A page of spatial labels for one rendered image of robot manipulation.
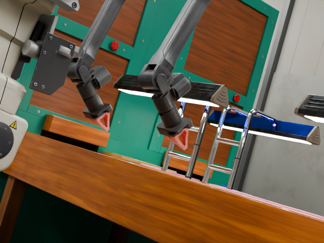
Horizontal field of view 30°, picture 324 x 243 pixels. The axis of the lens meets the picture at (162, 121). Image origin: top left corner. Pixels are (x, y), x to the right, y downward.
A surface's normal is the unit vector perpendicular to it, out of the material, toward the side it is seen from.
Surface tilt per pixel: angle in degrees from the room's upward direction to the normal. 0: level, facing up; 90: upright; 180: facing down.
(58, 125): 90
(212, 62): 90
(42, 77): 90
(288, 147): 90
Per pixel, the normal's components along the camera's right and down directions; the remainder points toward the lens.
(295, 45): -0.70, -0.26
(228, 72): 0.61, 0.12
